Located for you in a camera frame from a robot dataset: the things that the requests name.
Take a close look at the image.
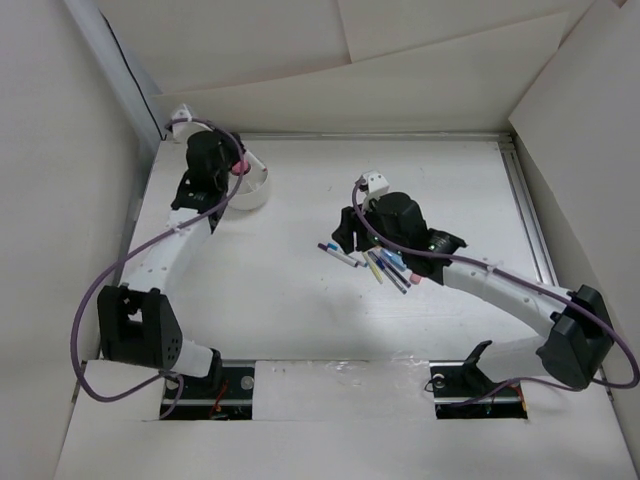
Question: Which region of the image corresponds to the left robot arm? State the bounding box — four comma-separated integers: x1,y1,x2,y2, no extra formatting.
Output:
97,130,244,397

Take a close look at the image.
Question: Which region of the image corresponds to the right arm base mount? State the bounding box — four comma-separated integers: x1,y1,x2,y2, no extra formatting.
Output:
424,340,528,420

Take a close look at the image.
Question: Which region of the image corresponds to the dark purple pen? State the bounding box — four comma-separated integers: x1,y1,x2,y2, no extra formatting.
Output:
368,251,407,295

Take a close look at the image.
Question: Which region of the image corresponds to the dark blue pen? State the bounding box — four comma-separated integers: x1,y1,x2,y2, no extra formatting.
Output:
380,253,411,289

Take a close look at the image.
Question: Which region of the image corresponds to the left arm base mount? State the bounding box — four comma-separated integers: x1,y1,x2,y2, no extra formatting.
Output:
159,361,256,421

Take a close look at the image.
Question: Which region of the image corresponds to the yellow pen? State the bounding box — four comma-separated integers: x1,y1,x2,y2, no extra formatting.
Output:
362,251,384,284

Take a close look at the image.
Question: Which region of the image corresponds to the pink capped clear bottle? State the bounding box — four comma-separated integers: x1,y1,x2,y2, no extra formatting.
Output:
231,159,251,176

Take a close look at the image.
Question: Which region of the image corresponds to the pink highlighter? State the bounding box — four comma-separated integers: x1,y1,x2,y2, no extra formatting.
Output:
409,273,422,285

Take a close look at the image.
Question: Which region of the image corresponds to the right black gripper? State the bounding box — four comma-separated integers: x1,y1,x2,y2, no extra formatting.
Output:
331,194,408,257

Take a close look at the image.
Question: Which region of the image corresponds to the white round divided organizer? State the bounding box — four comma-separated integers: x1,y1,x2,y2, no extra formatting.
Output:
229,150,271,211

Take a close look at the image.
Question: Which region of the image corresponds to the purple capped white marker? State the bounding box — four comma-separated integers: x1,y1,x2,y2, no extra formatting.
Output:
317,243,362,268

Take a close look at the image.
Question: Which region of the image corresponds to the blue highlighter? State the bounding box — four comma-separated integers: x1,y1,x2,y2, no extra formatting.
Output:
381,249,406,271

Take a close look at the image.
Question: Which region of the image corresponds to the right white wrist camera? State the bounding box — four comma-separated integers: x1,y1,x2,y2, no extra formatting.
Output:
357,170,390,210

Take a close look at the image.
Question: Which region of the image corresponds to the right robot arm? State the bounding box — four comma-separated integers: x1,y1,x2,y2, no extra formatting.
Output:
331,192,613,390

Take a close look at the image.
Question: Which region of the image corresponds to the right aluminium rail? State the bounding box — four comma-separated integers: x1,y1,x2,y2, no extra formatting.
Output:
499,137,559,286

